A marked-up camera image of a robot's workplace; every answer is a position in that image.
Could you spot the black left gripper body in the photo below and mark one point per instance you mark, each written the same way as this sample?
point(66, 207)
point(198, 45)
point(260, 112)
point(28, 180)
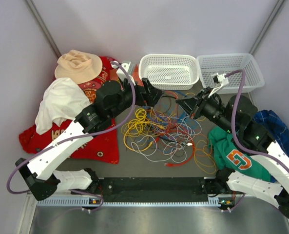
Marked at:
point(140, 97)

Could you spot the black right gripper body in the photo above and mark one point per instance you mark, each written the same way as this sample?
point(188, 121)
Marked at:
point(201, 106)

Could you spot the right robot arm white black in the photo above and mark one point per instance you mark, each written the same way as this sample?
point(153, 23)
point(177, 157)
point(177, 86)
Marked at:
point(249, 137)

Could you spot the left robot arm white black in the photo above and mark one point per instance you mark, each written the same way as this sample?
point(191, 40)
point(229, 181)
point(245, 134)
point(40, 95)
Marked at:
point(41, 174)

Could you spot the white oval perforated basket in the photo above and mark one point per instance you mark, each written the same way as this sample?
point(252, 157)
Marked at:
point(170, 71)

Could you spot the orange square box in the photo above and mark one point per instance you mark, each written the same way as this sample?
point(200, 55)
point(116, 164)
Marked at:
point(114, 76)

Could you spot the white rectangular mesh basket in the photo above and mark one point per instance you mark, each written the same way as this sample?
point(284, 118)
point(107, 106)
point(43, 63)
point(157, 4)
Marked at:
point(227, 63)

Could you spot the green shirt orange logo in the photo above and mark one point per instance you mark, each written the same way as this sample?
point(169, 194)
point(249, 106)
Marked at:
point(227, 155)

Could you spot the red patterned cloth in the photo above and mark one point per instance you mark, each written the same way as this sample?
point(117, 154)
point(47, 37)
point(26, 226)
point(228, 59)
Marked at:
point(103, 148)

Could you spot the beige bucket hat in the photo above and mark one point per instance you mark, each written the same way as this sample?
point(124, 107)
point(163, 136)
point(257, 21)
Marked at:
point(79, 66)

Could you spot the white t-shirt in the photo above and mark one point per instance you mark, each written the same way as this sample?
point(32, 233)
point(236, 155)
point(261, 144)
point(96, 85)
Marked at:
point(63, 100)

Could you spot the blue plaid cloth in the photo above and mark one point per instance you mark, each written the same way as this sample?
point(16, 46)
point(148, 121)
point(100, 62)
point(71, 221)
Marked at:
point(273, 123)

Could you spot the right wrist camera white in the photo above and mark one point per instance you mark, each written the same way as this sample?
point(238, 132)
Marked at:
point(220, 81)

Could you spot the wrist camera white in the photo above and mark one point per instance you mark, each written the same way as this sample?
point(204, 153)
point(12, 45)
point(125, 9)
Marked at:
point(220, 81)
point(126, 66)

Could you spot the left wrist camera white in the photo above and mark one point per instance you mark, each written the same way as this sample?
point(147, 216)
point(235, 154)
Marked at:
point(126, 66)

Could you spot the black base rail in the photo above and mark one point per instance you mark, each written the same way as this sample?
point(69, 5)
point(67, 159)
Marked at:
point(157, 189)

